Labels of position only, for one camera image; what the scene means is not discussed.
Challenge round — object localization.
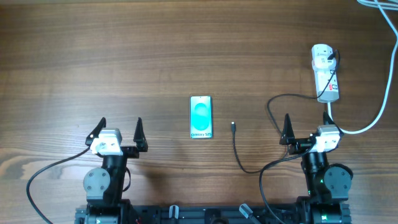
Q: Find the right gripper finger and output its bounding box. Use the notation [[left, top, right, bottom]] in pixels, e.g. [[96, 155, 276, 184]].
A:
[[323, 111, 344, 136], [279, 113, 295, 145]]

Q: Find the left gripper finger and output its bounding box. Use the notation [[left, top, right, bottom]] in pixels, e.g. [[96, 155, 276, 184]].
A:
[[85, 117, 106, 146], [133, 117, 148, 152]]

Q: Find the black USB charging cable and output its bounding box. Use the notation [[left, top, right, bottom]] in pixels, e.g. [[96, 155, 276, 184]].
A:
[[230, 49, 341, 174]]

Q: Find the Galaxy S25 smartphone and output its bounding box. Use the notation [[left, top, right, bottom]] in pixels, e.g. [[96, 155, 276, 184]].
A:
[[190, 96, 213, 139]]

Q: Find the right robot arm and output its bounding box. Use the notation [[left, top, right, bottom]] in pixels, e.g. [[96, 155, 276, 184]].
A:
[[279, 112, 353, 224]]

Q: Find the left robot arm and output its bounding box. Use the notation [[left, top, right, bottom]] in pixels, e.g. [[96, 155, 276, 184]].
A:
[[75, 118, 148, 223]]

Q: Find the white USB charger plug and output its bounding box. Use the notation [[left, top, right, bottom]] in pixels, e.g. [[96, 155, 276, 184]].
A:
[[312, 53, 337, 72]]

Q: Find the white power strip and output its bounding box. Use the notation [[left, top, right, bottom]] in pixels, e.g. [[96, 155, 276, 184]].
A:
[[312, 44, 340, 103]]

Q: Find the white power strip cord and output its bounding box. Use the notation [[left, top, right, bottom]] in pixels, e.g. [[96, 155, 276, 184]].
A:
[[326, 0, 398, 135]]

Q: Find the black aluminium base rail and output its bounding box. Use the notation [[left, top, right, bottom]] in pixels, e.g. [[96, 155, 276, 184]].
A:
[[74, 203, 352, 224]]

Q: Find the white cable bundle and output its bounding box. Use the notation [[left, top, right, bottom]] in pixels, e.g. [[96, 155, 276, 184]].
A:
[[356, 0, 398, 11]]

